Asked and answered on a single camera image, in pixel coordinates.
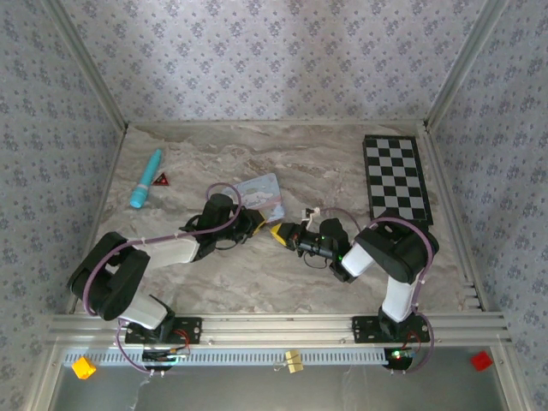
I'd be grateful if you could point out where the pale blue patterned pouch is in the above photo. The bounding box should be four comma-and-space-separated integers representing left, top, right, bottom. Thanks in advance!
233, 172, 286, 223

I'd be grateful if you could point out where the teal plastic tube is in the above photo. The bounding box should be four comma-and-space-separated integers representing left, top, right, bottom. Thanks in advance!
129, 148, 164, 210

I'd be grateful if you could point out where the black grey checkered chessboard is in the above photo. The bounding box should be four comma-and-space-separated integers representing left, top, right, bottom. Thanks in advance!
362, 134, 434, 228

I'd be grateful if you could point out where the beige binder clip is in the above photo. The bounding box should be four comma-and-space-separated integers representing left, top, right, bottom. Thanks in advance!
273, 348, 305, 374

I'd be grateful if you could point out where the yellow toy block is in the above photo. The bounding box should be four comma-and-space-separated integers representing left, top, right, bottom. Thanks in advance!
70, 356, 98, 380

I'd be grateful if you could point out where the red toy block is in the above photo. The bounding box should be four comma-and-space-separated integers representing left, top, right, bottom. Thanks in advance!
469, 350, 494, 372

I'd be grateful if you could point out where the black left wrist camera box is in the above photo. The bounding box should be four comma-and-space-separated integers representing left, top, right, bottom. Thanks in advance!
205, 193, 235, 216

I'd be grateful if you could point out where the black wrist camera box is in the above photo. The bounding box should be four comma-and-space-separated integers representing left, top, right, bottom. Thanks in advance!
319, 217, 351, 249
205, 193, 235, 216

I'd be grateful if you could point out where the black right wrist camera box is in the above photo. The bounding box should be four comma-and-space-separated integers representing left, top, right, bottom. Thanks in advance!
319, 217, 351, 249

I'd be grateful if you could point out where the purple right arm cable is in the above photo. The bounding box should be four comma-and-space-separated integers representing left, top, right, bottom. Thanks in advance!
319, 207, 437, 374

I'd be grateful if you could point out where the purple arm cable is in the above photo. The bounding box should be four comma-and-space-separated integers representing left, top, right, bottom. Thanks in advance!
83, 182, 245, 376
319, 207, 437, 374

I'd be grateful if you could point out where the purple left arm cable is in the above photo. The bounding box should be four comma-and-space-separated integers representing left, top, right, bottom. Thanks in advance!
83, 182, 245, 376

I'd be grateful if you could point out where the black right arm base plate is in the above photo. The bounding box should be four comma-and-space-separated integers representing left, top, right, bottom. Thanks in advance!
351, 315, 431, 343

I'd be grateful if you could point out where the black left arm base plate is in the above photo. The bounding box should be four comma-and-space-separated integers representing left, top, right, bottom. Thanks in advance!
124, 315, 203, 346

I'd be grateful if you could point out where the grey slotted cable duct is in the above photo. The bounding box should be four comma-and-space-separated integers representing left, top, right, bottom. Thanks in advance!
63, 347, 389, 367

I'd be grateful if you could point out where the aluminium side rail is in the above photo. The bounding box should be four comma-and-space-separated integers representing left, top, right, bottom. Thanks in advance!
417, 122, 489, 313
66, 126, 128, 314

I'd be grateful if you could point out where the aluminium frame post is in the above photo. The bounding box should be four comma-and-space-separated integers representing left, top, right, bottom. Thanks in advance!
426, 0, 513, 129

